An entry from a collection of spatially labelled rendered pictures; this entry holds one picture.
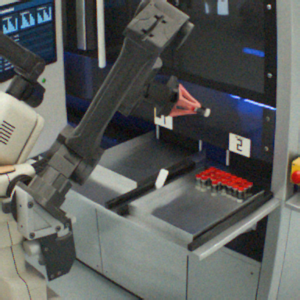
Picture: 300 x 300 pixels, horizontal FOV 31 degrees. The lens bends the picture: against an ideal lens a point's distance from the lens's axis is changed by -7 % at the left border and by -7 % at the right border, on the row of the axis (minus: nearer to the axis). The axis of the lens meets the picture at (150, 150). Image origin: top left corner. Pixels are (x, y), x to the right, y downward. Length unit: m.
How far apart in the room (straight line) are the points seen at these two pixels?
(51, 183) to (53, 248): 0.27
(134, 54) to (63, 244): 0.59
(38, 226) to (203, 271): 1.11
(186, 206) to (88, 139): 0.66
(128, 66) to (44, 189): 0.32
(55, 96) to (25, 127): 1.07
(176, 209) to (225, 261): 0.43
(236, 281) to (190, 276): 0.25
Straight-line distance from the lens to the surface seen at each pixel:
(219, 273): 2.15
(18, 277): 1.46
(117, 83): 1.07
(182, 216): 1.71
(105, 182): 1.92
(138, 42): 1.02
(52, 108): 2.34
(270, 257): 1.94
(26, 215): 1.18
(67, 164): 1.21
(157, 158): 2.06
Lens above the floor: 1.77
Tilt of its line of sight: 25 degrees down
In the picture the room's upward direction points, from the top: 2 degrees counter-clockwise
